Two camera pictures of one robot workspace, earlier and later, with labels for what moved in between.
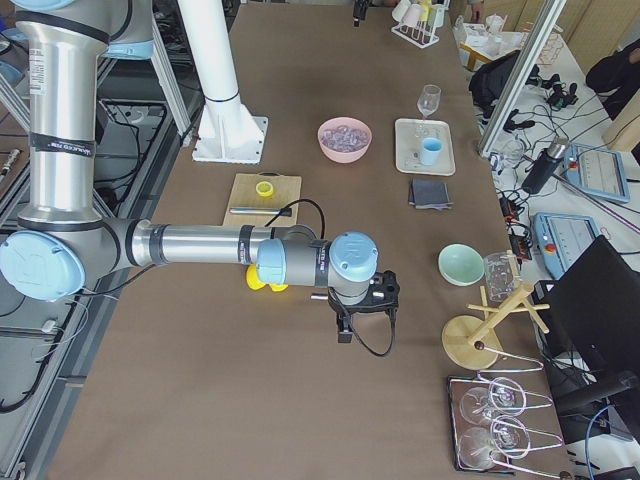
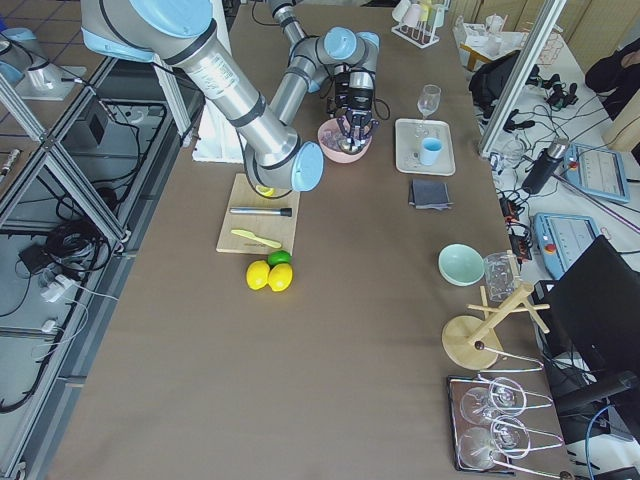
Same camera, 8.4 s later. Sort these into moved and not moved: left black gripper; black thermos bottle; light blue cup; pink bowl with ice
Moved: left black gripper
Not moved: black thermos bottle; light blue cup; pink bowl with ice
